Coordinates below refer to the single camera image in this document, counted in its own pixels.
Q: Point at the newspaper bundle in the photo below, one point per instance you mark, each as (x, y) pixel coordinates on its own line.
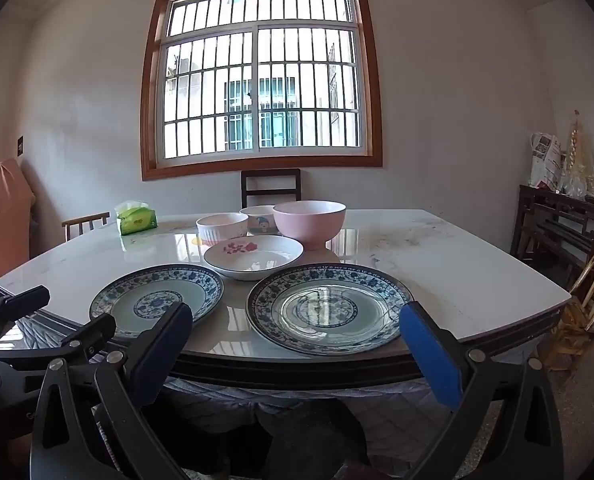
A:
(544, 160)

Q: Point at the white bowl with cartoon print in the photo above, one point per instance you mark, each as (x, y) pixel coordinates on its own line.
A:
(262, 222)

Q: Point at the person's dark trouser leg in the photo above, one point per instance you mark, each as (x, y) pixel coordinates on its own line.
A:
(317, 440)

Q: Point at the orange covered object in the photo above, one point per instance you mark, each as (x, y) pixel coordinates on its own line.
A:
(4, 210)

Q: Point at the bags on cabinet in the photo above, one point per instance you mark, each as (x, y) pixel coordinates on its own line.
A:
(577, 160)

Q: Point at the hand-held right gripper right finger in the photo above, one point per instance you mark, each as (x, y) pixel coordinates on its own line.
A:
(431, 355)

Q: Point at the white plate with pink flowers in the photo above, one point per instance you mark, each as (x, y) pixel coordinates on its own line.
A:
(257, 262)

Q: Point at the large blue patterned plate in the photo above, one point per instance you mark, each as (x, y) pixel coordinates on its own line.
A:
(327, 310)

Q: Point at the yellow round sticker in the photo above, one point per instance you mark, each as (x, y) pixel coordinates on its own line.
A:
(195, 241)

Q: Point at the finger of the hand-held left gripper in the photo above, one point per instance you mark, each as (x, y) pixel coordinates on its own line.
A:
(89, 335)
(19, 302)

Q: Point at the dark wooden cabinet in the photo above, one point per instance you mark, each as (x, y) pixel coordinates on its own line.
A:
(552, 220)

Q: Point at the barred window with wooden frame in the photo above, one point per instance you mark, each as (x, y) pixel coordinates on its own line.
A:
(149, 110)

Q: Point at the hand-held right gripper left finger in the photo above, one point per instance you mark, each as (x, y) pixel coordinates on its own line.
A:
(161, 352)

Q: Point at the green tissue pack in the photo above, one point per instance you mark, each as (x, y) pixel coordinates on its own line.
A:
(137, 220)

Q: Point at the light wooden chair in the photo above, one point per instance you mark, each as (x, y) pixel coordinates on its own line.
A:
(84, 217)

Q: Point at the dark wall switch plate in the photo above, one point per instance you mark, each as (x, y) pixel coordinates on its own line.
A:
(20, 146)

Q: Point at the white ribbed bowl pink band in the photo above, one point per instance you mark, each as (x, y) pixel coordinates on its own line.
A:
(221, 230)

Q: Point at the small blue patterned plate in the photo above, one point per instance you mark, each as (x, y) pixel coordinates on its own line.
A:
(127, 300)

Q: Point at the dark wooden chair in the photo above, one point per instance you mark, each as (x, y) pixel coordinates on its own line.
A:
(271, 192)

